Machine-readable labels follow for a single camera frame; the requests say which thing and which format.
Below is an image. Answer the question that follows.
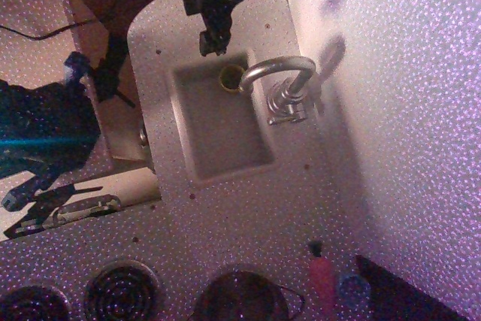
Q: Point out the curved silver faucet spout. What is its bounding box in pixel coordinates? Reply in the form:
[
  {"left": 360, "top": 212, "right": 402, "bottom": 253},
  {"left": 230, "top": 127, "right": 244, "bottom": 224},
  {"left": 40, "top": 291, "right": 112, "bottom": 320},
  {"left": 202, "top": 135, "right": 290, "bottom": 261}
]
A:
[{"left": 239, "top": 56, "right": 316, "bottom": 95}]

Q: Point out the silver faucet base with lever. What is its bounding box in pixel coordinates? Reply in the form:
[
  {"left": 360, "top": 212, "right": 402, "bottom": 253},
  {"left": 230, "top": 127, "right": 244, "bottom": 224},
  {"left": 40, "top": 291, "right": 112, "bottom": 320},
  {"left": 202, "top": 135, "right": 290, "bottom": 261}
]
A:
[{"left": 267, "top": 78, "right": 308, "bottom": 126}]

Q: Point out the white toy sink basin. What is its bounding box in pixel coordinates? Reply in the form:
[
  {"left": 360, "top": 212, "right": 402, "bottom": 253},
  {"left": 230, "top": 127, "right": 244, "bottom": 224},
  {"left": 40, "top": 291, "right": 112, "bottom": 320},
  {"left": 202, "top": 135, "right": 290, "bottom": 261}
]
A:
[{"left": 169, "top": 50, "right": 276, "bottom": 187}]

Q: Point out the dark equipment with blue light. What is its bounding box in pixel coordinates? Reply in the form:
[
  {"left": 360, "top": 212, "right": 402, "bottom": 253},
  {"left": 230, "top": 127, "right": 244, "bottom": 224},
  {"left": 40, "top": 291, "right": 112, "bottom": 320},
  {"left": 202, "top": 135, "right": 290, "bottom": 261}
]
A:
[{"left": 1, "top": 51, "right": 101, "bottom": 212}]

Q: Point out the dark round pot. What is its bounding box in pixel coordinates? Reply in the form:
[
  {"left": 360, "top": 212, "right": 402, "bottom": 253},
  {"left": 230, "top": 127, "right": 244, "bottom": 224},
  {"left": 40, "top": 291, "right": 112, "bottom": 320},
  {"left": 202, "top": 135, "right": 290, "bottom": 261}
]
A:
[{"left": 189, "top": 270, "right": 306, "bottom": 320}]

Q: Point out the black coil stove burner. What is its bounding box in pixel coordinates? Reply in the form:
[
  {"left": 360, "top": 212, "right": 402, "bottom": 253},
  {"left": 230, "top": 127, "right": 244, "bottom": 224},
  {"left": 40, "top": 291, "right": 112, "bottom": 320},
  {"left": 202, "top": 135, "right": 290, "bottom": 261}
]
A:
[{"left": 83, "top": 259, "right": 165, "bottom": 320}]

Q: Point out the red bottle with black cap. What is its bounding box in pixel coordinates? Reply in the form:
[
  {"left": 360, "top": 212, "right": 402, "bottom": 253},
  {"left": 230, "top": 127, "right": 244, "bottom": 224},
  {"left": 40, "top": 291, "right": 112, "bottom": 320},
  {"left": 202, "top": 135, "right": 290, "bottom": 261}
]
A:
[{"left": 308, "top": 240, "right": 336, "bottom": 320}]

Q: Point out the blue round cup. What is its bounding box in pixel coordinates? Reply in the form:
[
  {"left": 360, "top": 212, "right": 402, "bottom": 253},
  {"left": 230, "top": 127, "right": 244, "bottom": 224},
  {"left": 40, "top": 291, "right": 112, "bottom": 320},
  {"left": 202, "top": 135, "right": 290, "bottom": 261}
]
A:
[{"left": 337, "top": 274, "right": 371, "bottom": 305}]

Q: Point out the dark box at corner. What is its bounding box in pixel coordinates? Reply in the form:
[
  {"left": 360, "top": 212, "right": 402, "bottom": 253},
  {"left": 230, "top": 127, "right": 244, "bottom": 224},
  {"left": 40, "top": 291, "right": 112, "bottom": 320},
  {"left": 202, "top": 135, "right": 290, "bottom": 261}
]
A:
[{"left": 355, "top": 255, "right": 465, "bottom": 321}]

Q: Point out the black coil burner at corner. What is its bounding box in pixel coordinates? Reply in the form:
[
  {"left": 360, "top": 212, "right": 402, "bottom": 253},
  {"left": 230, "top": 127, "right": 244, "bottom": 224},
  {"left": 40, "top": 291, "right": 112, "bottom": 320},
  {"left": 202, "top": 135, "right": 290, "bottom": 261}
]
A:
[{"left": 1, "top": 286, "right": 70, "bottom": 320}]

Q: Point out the black cable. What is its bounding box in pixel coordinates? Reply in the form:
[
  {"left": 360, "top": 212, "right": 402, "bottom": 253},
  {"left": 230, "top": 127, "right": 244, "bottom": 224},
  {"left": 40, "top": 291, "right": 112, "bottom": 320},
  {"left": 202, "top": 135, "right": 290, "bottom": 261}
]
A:
[{"left": 0, "top": 0, "right": 144, "bottom": 41}]

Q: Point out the black camera tripod stand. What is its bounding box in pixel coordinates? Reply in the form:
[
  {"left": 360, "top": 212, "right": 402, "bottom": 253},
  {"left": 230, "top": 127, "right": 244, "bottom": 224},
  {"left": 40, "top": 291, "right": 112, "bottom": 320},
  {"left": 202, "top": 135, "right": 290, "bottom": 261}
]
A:
[{"left": 90, "top": 34, "right": 135, "bottom": 108}]

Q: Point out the silver cabinet handle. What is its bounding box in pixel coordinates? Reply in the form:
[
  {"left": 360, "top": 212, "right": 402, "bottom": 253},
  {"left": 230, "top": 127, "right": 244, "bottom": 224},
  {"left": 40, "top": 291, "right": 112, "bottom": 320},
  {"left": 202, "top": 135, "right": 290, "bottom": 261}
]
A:
[{"left": 42, "top": 195, "right": 123, "bottom": 229}]

